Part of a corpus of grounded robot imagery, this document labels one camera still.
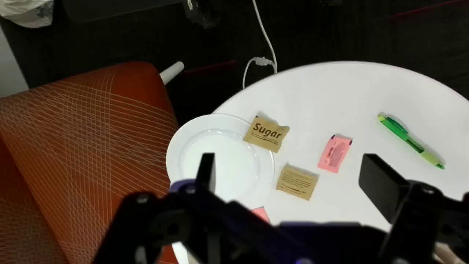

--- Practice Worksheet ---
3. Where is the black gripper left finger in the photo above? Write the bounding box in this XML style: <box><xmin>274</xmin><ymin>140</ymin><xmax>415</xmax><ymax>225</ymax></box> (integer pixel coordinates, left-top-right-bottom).
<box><xmin>197</xmin><ymin>153</ymin><xmax>216</xmax><ymax>191</ymax></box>

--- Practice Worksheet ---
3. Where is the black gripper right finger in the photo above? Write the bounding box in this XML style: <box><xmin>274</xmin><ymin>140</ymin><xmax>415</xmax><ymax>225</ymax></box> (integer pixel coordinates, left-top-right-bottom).
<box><xmin>359</xmin><ymin>154</ymin><xmax>409</xmax><ymax>222</ymax></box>

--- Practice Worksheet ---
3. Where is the green pen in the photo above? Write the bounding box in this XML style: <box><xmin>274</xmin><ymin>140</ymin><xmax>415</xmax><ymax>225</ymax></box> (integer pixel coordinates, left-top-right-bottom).
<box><xmin>377</xmin><ymin>113</ymin><xmax>446</xmax><ymax>169</ymax></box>

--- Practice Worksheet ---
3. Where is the white round bowl plate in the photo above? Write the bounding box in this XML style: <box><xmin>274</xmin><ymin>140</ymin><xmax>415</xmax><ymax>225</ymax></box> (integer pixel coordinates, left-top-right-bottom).
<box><xmin>166</xmin><ymin>115</ymin><xmax>276</xmax><ymax>207</ymax></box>

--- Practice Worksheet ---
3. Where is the pink sweetener packet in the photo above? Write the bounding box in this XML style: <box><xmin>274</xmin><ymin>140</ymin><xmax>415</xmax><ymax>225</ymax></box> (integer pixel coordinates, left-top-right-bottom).
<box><xmin>318</xmin><ymin>135</ymin><xmax>354</xmax><ymax>173</ymax></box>

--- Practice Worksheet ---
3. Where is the pink packet under gripper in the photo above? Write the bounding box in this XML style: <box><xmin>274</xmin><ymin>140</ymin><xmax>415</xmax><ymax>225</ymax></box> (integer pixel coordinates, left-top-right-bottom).
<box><xmin>251</xmin><ymin>207</ymin><xmax>270</xmax><ymax>223</ymax></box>

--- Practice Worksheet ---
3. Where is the brown sugar packet labelled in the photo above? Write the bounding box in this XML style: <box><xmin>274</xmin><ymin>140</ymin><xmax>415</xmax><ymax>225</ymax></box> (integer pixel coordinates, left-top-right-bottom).
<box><xmin>244</xmin><ymin>116</ymin><xmax>291</xmax><ymax>153</ymax></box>

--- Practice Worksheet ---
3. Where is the brown sugar packet plain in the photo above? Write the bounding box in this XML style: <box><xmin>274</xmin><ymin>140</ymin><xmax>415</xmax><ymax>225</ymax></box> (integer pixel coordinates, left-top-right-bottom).
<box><xmin>276</xmin><ymin>165</ymin><xmax>318</xmax><ymax>201</ymax></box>

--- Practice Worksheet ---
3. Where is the white plastic bag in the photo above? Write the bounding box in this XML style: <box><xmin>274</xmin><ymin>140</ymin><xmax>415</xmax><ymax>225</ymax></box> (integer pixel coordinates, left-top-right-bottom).
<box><xmin>0</xmin><ymin>0</ymin><xmax>55</xmax><ymax>30</ymax></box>

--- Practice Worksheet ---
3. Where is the white chair armrest post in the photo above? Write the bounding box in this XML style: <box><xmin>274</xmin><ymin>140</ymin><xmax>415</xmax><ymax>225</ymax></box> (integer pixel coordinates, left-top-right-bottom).
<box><xmin>160</xmin><ymin>62</ymin><xmax>185</xmax><ymax>85</ymax></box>

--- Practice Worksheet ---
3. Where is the white cable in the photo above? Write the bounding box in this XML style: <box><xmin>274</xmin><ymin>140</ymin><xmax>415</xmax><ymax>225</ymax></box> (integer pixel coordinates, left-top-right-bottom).
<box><xmin>241</xmin><ymin>0</ymin><xmax>280</xmax><ymax>91</ymax></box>

